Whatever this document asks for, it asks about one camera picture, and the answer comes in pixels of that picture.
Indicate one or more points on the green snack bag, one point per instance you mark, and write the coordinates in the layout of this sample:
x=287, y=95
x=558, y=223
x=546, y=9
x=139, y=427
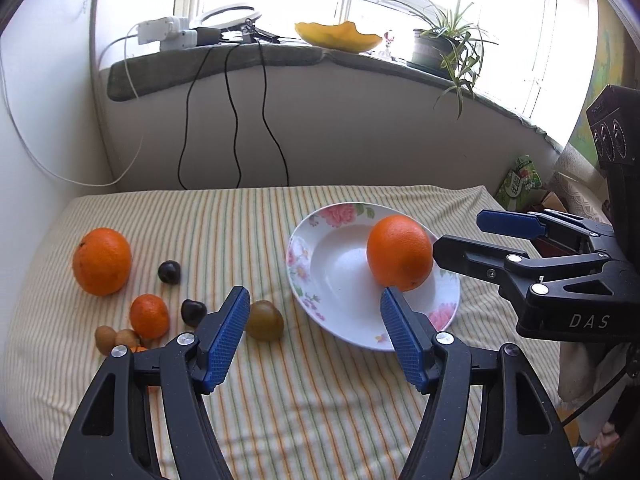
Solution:
x=520, y=186

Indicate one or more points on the large orange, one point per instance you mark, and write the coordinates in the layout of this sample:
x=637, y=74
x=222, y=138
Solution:
x=102, y=262
x=399, y=253

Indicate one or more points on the yellow melon rind bowl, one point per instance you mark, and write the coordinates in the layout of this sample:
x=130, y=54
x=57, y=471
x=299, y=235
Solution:
x=343, y=37

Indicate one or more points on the green-brown kiwi fruit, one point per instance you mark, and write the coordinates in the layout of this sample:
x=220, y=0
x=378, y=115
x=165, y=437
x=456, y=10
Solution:
x=265, y=322

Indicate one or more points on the black camera box right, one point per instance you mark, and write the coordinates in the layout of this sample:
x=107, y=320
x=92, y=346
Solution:
x=614, y=121

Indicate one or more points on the small brown longan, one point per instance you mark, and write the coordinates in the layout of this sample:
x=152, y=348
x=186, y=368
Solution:
x=105, y=339
x=127, y=338

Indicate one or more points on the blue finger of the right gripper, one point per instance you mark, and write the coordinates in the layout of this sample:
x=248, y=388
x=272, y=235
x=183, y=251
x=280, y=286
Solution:
x=480, y=259
x=554, y=225

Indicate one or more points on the white cabinet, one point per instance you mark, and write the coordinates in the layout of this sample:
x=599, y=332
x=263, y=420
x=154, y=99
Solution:
x=51, y=151

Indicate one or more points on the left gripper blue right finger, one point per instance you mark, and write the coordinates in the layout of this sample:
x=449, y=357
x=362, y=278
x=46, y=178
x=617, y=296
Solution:
x=519, y=434

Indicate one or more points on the white ring light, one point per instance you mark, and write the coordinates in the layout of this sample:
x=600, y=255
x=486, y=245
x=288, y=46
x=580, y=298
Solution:
x=228, y=17

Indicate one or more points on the medium tangerine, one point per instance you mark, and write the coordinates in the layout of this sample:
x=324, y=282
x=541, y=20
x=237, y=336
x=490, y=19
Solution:
x=149, y=317

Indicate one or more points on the blue striped cloth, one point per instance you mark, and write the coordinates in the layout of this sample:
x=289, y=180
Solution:
x=588, y=460

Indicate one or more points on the white power strip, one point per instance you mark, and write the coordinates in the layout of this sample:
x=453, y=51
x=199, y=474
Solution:
x=172, y=33

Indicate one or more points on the potted spider plant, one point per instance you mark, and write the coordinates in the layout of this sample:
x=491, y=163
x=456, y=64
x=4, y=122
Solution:
x=448, y=48

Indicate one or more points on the white gloved right hand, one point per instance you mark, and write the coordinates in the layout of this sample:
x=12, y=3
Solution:
x=584, y=370

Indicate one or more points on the white floral plate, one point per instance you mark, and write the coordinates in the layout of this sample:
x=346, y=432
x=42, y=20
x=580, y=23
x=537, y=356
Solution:
x=327, y=267

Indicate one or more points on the dark plum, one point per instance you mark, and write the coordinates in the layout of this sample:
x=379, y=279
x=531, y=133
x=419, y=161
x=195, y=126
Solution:
x=192, y=312
x=169, y=272

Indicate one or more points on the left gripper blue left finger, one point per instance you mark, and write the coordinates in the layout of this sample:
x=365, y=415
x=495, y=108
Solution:
x=111, y=434

